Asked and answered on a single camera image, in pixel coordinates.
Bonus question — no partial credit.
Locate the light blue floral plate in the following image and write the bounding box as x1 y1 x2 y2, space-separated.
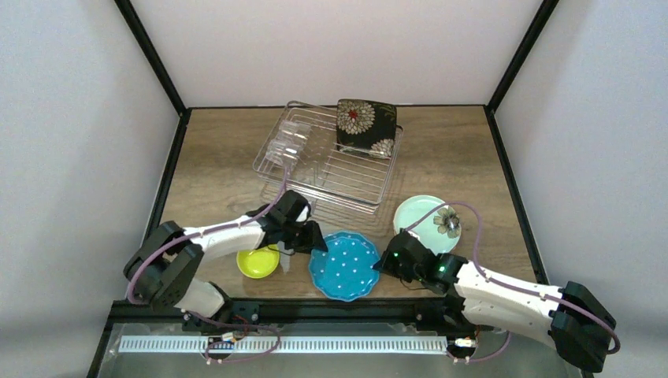
393 195 462 255

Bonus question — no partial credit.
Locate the clear plastic glass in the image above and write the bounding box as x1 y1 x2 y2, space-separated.
265 139 303 169
276 120 311 147

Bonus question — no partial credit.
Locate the metal wire dish rack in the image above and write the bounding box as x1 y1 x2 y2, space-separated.
253 101 403 214

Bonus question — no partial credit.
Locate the white slotted cable duct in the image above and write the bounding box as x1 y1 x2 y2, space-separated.
116 335 447 354

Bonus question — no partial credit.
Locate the black frame post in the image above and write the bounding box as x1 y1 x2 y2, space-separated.
114 0 187 116
486 0 559 113

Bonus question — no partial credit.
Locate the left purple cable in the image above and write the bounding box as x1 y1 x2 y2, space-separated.
126 165 283 365

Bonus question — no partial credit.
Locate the black floral square plate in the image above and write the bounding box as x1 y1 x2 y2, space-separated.
336 98 397 159

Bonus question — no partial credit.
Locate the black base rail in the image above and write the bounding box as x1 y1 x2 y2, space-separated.
106 297 573 335

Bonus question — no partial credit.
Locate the right black frame post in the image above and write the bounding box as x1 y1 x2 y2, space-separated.
486 0 559 113

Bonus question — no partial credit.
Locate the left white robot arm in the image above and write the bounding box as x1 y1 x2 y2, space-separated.
123 190 328 323

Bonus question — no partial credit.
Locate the left black frame post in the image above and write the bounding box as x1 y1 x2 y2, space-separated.
114 0 187 116

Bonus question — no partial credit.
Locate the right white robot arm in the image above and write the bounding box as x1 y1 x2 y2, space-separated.
373 232 618 373

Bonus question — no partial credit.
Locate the yellow-green small bowl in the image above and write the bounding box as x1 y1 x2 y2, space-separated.
236 245 280 280

